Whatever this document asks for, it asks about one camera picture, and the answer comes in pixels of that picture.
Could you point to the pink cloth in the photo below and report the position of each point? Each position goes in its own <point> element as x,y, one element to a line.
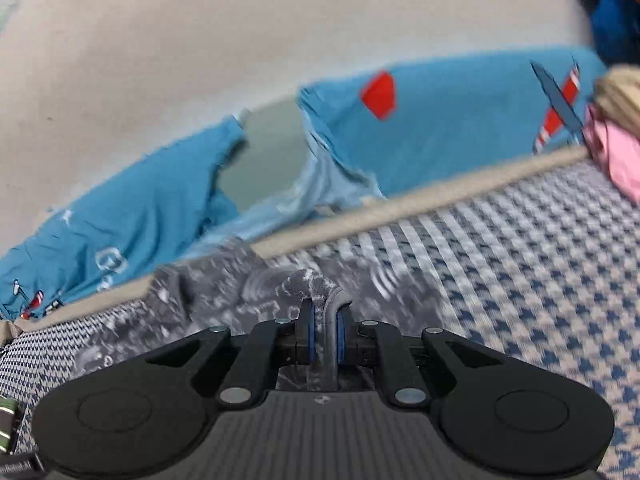
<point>620,160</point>

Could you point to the grey doodle print fleece garment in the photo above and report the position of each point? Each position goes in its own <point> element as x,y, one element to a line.
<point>225,280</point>

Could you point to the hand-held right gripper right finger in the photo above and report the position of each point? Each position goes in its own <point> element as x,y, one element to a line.
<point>341,335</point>

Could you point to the dark blue jacket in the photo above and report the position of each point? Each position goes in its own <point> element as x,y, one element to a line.
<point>615,5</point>

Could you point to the beige striped knit sweater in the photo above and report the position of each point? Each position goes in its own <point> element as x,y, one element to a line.
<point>620,95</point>

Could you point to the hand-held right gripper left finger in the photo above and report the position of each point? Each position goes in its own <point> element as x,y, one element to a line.
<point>311,332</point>

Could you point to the grey cushion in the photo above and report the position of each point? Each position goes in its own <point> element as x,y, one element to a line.
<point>265,155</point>

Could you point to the green striped folded garment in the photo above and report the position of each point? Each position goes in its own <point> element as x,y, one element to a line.
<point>7,422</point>

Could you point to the blue airplane print bed cover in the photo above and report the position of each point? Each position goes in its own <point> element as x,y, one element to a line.
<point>450,125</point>

